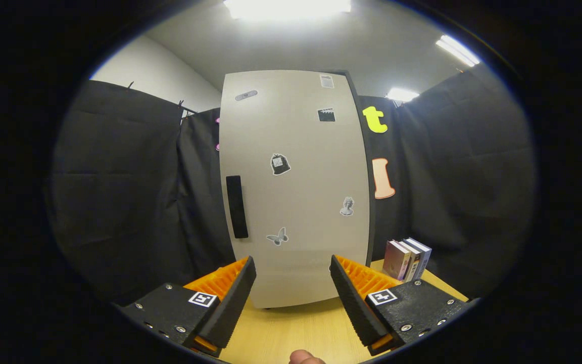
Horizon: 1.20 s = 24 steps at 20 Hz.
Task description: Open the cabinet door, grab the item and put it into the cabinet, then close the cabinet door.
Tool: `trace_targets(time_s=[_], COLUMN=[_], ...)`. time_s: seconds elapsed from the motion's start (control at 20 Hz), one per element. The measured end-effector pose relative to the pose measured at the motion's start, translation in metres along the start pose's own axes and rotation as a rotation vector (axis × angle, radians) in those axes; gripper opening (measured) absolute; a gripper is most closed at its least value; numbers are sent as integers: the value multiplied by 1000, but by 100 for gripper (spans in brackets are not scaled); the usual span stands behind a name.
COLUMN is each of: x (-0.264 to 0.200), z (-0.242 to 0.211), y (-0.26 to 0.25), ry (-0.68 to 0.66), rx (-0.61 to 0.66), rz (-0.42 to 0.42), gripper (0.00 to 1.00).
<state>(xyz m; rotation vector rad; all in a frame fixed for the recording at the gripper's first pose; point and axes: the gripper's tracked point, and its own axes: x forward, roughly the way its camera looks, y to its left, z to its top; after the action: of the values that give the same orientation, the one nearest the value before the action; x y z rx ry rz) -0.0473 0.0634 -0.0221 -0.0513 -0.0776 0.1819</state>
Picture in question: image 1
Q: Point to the wide ceiling light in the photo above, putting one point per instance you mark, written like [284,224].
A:
[286,7]

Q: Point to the black backdrop cloth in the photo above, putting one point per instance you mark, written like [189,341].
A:
[119,202]

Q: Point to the long ceiling light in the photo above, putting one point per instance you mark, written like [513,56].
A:
[457,50]

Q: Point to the small ceiling light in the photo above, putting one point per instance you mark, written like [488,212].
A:
[402,94]

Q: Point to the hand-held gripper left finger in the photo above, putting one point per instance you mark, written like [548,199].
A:
[233,308]

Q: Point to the white cover book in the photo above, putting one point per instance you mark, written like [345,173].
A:
[414,263]

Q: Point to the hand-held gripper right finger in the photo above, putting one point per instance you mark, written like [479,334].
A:
[352,303]

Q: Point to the pink cover book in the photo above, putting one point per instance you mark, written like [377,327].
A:
[396,259]

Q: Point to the beige cabinet door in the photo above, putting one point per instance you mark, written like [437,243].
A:
[301,151]

